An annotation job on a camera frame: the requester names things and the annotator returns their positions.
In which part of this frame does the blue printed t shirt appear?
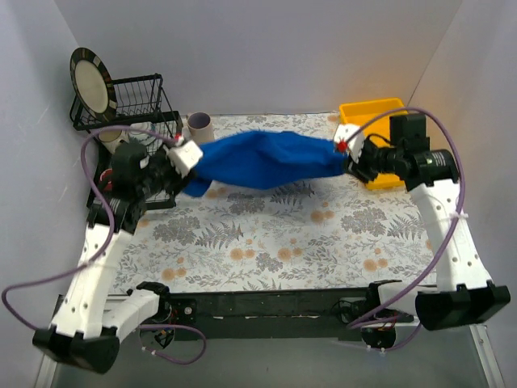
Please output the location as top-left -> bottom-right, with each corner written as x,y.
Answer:
183,130 -> 347,197

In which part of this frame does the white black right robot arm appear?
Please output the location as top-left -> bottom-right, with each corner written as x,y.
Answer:
333,113 -> 511,331

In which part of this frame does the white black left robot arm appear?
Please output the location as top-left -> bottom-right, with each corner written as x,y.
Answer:
32,141 -> 203,374

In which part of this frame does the yellow plastic bin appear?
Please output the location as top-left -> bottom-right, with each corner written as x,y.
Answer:
339,98 -> 404,191

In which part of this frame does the red cup in rack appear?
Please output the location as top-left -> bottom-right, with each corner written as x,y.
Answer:
98,168 -> 112,192

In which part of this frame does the cream mug in rack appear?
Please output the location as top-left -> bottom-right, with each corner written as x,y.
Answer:
98,127 -> 129,154

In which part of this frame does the beige ceramic mug purple inside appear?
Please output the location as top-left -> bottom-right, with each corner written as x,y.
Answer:
187,112 -> 215,145

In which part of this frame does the floral patterned table mat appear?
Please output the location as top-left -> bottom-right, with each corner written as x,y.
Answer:
82,112 -> 453,295

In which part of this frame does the dark rimmed cream plate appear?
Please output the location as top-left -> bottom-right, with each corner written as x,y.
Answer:
69,47 -> 118,122

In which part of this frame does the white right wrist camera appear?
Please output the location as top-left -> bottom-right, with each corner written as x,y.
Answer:
333,124 -> 365,162

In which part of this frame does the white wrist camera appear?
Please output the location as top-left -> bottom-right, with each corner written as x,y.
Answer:
333,124 -> 365,162
167,140 -> 204,177

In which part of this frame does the black wire dish rack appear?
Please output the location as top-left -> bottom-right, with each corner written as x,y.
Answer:
69,74 -> 183,210

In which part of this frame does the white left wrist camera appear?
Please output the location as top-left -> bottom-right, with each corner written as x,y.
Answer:
167,140 -> 204,177

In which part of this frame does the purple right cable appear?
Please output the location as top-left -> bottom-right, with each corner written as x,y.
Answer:
330,107 -> 468,356

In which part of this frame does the purple cable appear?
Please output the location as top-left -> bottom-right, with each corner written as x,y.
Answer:
2,125 -> 208,366
330,107 -> 468,356

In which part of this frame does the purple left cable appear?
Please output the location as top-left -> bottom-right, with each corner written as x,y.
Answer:
2,125 -> 208,366

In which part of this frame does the aluminium frame rail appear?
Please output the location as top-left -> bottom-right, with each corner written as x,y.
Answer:
35,326 -> 505,387

